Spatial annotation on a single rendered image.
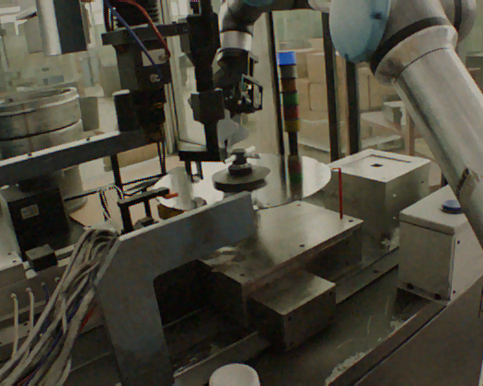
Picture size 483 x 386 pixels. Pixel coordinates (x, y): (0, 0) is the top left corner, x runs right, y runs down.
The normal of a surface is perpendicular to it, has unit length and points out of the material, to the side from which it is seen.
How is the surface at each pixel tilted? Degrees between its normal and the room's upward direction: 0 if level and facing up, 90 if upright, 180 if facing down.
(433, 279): 90
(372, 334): 0
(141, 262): 90
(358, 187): 90
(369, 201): 90
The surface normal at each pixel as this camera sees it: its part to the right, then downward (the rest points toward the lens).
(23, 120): 0.30, 0.29
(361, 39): -0.94, 0.11
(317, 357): -0.10, -0.94
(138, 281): 0.62, 0.20
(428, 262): -0.77, 0.29
